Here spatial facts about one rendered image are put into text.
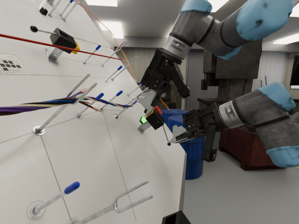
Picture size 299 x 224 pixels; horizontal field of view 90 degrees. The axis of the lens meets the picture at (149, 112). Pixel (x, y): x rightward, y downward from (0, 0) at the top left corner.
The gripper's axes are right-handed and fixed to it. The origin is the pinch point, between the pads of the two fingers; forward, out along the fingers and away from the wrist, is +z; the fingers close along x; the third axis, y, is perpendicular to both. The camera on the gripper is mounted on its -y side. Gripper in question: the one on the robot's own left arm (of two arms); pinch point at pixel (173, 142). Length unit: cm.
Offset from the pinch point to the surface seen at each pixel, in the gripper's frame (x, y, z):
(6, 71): 47.7, 11.4, -2.3
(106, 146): 27.9, -1.4, -0.4
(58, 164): 39.1, -5.6, -4.3
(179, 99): -408, 230, 215
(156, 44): -314, 429, 192
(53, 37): 41.4, 23.8, -3.0
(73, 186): 40.2, -9.5, -14.4
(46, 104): 43.3, 0.1, -13.8
